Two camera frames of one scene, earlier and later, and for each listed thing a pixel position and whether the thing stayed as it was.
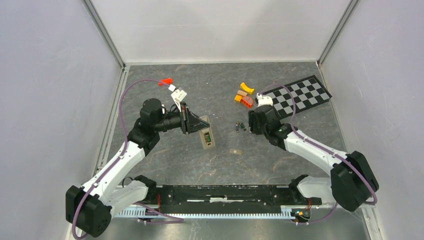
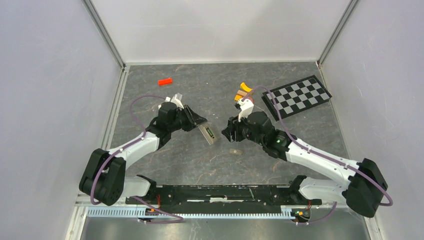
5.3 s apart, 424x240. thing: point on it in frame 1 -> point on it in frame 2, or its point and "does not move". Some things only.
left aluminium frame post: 101,28 does not move
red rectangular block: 168,80 does not move
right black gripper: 252,122 -> 233,124
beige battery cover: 235,151 does not move
